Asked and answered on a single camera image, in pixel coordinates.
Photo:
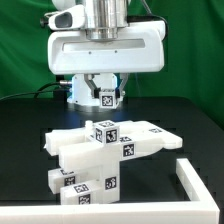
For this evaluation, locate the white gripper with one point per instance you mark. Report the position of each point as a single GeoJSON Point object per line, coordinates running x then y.
{"type": "Point", "coordinates": [138, 48]}

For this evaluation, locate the white tagged cube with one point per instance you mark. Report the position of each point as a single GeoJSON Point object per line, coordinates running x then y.
{"type": "Point", "coordinates": [106, 132]}
{"type": "Point", "coordinates": [108, 99]}

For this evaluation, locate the white chair seat plate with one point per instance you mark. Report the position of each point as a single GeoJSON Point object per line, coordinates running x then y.
{"type": "Point", "coordinates": [76, 152]}

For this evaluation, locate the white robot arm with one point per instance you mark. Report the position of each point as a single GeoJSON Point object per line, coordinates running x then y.
{"type": "Point", "coordinates": [103, 20]}

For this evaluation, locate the white threaded peg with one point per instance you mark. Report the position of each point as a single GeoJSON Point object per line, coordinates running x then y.
{"type": "Point", "coordinates": [89, 126]}

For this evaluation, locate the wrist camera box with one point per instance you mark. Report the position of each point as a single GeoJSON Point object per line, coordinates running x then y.
{"type": "Point", "coordinates": [69, 19]}

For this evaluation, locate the white frame wall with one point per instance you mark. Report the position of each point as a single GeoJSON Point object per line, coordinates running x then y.
{"type": "Point", "coordinates": [200, 209]}

